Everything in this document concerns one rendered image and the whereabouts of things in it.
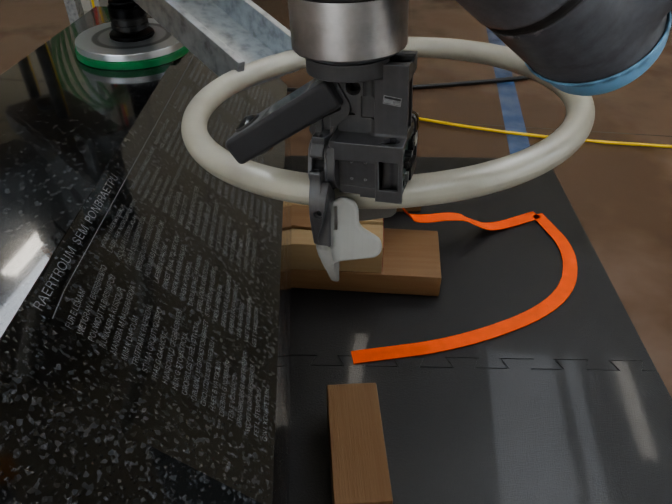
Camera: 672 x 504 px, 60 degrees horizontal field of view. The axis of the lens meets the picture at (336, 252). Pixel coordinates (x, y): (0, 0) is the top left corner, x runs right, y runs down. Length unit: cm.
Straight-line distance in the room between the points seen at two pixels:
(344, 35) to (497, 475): 121
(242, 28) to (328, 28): 59
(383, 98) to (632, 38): 17
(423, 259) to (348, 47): 145
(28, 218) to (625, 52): 65
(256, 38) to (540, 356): 117
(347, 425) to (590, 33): 109
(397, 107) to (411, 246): 144
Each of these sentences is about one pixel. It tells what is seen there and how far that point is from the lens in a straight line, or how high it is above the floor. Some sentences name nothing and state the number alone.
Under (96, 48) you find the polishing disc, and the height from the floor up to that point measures 88.
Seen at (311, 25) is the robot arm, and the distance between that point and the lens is 44.
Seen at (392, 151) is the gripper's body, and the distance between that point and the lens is 47.
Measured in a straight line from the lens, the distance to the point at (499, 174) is 55.
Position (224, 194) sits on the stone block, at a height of 72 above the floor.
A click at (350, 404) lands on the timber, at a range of 140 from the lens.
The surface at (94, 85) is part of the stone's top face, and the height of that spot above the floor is 85.
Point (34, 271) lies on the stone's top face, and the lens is 71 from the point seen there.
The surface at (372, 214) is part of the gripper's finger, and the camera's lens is 59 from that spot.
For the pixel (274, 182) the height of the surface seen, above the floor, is 97.
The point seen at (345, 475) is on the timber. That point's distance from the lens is 130.
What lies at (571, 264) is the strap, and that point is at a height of 2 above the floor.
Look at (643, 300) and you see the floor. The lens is 206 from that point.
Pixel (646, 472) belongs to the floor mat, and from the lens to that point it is 161.
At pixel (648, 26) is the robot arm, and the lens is 45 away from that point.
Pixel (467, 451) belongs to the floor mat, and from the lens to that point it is 150.
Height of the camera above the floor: 126
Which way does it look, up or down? 39 degrees down
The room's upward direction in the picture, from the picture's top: straight up
